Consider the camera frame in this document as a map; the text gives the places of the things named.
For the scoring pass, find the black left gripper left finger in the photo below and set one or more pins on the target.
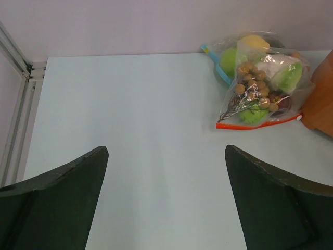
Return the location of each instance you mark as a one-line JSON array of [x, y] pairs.
[[54, 210]]

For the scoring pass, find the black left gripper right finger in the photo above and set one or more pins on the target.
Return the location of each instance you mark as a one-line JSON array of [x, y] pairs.
[[278, 209]]

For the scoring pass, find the red zip clear bag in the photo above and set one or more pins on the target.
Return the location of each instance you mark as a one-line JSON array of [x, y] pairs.
[[289, 105]]

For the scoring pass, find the brown longan bunch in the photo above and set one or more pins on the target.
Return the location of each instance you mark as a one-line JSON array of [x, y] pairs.
[[252, 91]]

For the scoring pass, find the green fake cabbage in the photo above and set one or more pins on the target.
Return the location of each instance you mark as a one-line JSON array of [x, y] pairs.
[[287, 78]]

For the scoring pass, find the green fake apple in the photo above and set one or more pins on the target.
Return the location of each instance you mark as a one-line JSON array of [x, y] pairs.
[[228, 62]]

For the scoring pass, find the blue zip clear bag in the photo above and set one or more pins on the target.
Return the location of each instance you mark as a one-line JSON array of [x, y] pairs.
[[223, 51]]

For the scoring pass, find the yellow fake fruit in bag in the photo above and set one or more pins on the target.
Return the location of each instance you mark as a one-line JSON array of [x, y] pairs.
[[255, 42]]

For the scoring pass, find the orange plastic tub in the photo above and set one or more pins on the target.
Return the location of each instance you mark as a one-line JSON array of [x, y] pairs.
[[317, 109]]

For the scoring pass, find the aluminium frame post left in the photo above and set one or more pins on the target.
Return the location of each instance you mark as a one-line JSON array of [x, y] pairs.
[[21, 85]]

